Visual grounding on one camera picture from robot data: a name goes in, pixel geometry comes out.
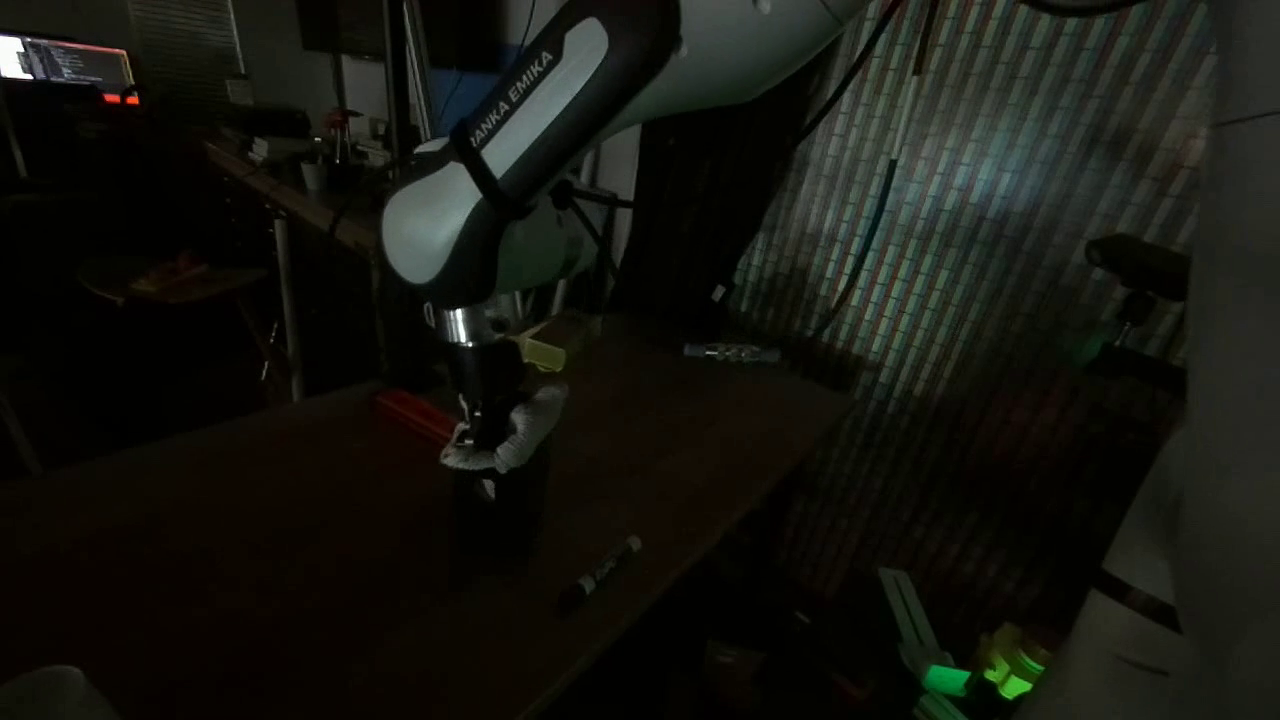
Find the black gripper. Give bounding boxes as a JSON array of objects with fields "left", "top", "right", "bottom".
[{"left": 450, "top": 335, "right": 536, "bottom": 456}]

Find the white cloth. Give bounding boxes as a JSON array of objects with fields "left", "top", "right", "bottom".
[{"left": 438, "top": 382, "right": 573, "bottom": 480}]

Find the red plastic object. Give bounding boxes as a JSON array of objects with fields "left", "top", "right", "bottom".
[{"left": 369, "top": 386, "right": 464, "bottom": 448}]

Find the black and white marker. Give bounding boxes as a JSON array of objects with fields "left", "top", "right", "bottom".
[{"left": 569, "top": 534, "right": 649, "bottom": 604}]

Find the lit computer monitor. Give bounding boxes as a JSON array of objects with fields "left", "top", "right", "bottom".
[{"left": 0, "top": 30, "right": 144, "bottom": 99}]

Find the green glowing device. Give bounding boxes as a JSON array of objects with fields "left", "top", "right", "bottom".
[{"left": 916, "top": 627, "right": 1052, "bottom": 709}]

